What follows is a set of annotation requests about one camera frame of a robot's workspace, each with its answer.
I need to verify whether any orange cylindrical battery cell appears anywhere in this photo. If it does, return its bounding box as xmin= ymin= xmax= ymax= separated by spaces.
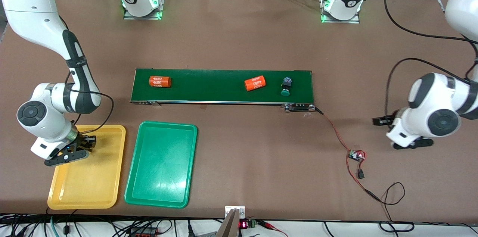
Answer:
xmin=244 ymin=75 xmax=267 ymax=92
xmin=149 ymin=75 xmax=172 ymax=88

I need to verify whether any green push button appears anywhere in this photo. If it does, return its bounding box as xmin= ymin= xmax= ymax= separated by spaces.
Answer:
xmin=280 ymin=77 xmax=293 ymax=97

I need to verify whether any yellow plastic tray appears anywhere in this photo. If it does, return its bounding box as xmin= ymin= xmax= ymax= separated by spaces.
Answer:
xmin=47 ymin=125 xmax=127 ymax=210

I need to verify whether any small conveyor controller board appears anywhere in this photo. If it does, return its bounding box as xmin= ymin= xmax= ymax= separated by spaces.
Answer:
xmin=348 ymin=149 xmax=366 ymax=162

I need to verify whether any green plastic tray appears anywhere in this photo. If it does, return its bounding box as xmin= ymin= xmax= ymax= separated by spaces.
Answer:
xmin=124 ymin=121 xmax=198 ymax=209

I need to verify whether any black and red power strip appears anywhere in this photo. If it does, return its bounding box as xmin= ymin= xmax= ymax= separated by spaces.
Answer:
xmin=129 ymin=227 xmax=157 ymax=237

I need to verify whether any green conveyor belt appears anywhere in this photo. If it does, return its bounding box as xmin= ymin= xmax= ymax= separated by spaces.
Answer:
xmin=130 ymin=68 xmax=316 ymax=112

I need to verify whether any red alligator clip lead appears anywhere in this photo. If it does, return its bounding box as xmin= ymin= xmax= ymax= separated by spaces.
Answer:
xmin=260 ymin=221 xmax=289 ymax=237

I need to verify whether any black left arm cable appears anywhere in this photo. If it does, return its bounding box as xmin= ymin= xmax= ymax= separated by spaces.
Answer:
xmin=384 ymin=0 xmax=478 ymax=118

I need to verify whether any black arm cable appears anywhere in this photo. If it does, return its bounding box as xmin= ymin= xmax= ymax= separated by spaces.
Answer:
xmin=60 ymin=17 xmax=114 ymax=135
xmin=384 ymin=0 xmax=478 ymax=118

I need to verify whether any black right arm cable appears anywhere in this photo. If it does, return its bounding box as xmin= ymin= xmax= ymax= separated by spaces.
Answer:
xmin=60 ymin=17 xmax=114 ymax=135

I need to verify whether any red and black wire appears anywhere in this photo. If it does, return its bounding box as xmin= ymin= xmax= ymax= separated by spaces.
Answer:
xmin=315 ymin=107 xmax=381 ymax=202

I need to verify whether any thin black looped cable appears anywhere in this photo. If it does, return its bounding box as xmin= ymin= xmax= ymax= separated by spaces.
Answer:
xmin=368 ymin=182 xmax=415 ymax=232

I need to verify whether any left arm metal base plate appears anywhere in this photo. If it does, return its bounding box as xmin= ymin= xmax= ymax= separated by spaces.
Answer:
xmin=320 ymin=0 xmax=361 ymax=24

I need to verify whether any grey metal post bracket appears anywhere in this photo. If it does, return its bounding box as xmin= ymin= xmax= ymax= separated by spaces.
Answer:
xmin=215 ymin=206 xmax=246 ymax=237

